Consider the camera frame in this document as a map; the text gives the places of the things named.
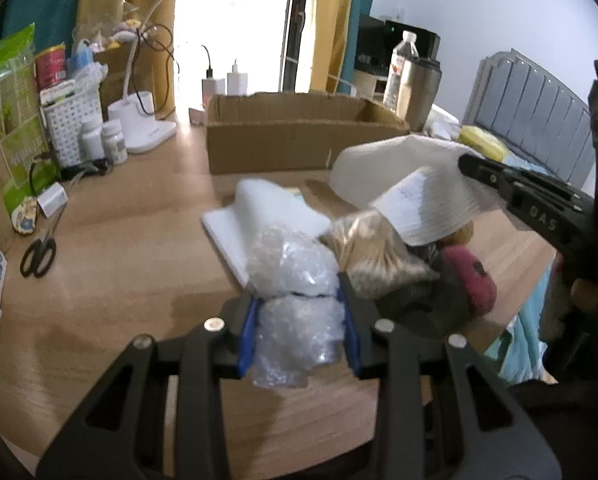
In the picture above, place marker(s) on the white perforated plastic basket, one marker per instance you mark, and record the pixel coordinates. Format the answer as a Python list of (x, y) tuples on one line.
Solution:
[(63, 123)]

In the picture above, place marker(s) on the white foam sheet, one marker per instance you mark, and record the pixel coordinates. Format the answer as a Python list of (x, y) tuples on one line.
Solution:
[(257, 203)]

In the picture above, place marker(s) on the clear bubble wrap roll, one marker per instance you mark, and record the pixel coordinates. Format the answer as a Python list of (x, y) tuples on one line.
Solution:
[(300, 318)]

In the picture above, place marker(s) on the white usb charger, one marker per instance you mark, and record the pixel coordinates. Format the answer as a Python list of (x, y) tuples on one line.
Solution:
[(211, 87), (236, 82)]

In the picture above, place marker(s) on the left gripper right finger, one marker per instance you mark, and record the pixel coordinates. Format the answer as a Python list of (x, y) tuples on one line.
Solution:
[(482, 432)]

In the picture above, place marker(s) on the yellow curtain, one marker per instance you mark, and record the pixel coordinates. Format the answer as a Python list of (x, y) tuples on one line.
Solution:
[(129, 10)]

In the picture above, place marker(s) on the brown cardboard box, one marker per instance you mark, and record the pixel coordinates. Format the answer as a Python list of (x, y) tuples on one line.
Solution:
[(284, 131)]

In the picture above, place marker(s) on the white desk lamp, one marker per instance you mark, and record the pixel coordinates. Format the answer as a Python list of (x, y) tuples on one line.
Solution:
[(142, 130)]

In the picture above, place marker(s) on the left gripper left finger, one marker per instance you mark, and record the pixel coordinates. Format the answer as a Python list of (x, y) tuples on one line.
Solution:
[(118, 429)]

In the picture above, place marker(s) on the bag of plush toys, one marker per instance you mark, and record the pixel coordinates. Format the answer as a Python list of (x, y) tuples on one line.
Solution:
[(114, 30)]

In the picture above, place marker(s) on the red tin can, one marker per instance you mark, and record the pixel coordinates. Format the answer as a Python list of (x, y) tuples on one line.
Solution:
[(51, 66)]

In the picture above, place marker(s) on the green snack bag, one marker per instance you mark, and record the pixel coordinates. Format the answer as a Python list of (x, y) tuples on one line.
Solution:
[(26, 163)]

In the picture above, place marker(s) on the stainless steel tumbler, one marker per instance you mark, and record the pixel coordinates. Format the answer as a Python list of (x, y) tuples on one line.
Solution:
[(419, 86)]

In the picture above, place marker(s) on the white pill bottle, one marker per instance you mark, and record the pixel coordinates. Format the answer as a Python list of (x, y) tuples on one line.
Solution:
[(113, 142), (91, 138)]

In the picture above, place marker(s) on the pink plush toy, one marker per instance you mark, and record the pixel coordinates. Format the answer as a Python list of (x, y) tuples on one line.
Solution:
[(480, 288)]

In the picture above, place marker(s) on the white textured cloth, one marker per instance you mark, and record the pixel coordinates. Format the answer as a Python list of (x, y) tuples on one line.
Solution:
[(415, 183)]

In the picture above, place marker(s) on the clear plastic water bottle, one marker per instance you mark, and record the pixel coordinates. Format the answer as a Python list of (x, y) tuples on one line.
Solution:
[(404, 52)]

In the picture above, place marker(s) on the black scissors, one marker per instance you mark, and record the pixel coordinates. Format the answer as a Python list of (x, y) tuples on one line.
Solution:
[(41, 253)]

